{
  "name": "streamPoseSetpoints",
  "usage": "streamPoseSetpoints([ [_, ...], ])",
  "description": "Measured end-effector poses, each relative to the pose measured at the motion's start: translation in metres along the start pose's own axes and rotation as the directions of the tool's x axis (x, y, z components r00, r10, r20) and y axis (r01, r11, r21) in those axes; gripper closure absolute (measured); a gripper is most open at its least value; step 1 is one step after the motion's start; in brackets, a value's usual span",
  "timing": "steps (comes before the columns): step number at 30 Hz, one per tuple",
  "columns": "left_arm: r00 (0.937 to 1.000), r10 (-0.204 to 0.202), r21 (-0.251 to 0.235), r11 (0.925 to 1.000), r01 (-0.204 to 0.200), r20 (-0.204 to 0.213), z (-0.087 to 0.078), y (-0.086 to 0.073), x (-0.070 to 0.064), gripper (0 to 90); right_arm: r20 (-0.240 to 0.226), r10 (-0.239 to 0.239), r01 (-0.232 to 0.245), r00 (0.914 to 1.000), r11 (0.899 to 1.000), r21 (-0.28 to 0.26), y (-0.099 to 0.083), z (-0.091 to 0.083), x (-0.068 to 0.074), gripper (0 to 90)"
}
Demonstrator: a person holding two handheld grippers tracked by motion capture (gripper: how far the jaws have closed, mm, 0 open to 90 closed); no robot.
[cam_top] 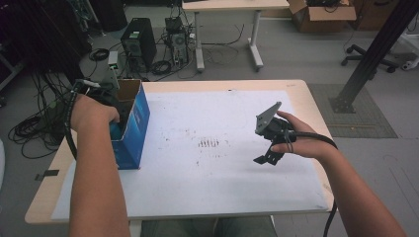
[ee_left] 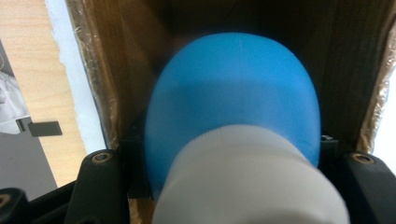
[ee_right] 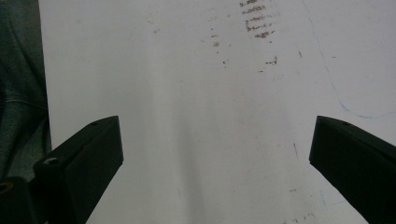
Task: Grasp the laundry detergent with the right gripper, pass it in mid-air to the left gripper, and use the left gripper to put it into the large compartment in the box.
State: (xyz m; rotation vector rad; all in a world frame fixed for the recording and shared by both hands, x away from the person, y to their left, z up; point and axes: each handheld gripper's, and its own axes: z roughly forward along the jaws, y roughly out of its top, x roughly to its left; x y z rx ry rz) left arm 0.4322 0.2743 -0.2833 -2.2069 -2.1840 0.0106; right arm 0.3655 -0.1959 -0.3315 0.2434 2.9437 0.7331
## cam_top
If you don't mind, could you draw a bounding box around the light table with white legs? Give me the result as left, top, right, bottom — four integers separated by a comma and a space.
181, 0, 291, 73

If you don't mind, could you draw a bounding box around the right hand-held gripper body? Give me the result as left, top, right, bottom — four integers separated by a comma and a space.
255, 102, 297, 146

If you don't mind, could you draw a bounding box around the bundle of black floor cables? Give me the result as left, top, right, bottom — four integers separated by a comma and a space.
7, 70, 77, 160

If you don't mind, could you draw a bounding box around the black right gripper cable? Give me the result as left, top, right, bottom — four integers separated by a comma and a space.
285, 129, 340, 237

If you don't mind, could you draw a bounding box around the blue cardboard box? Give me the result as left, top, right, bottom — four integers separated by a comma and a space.
109, 78, 151, 171

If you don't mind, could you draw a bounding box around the black tape strip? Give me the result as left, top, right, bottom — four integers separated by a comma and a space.
34, 169, 60, 182

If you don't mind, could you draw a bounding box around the black metal stand post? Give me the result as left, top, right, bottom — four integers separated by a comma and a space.
329, 0, 419, 115

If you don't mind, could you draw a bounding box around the person's left hand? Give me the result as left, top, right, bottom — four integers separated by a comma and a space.
70, 95, 121, 133

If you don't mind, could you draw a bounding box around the black office chair base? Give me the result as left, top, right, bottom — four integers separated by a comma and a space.
340, 43, 400, 74

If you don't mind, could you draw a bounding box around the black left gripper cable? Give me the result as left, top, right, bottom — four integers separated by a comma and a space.
63, 78, 102, 162

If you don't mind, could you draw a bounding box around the open brown cardboard box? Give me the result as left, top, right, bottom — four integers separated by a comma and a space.
287, 0, 358, 34

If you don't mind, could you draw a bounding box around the black curtain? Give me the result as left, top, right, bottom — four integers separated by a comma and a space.
0, 0, 94, 85

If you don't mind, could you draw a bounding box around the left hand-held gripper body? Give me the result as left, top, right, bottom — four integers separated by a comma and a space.
86, 66, 135, 132

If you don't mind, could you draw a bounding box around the white table mat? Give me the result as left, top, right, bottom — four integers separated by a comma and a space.
50, 90, 330, 221

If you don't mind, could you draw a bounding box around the open-sided computer tower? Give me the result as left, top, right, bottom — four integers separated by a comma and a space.
164, 16, 191, 67

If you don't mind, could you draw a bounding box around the black computer tower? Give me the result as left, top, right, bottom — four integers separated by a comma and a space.
120, 17, 158, 73

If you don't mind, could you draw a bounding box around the grey floor mat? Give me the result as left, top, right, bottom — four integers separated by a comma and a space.
307, 83, 398, 139

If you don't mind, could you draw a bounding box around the coiled black cable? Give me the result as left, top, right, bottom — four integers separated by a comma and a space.
88, 47, 111, 62
149, 59, 173, 76

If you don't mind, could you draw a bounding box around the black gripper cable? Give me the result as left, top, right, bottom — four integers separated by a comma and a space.
63, 78, 102, 162
285, 129, 340, 237

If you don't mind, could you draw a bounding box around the light wooden table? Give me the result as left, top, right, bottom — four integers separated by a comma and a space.
24, 78, 335, 237

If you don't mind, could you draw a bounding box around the person's right hand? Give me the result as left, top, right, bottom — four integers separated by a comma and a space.
270, 110, 334, 161

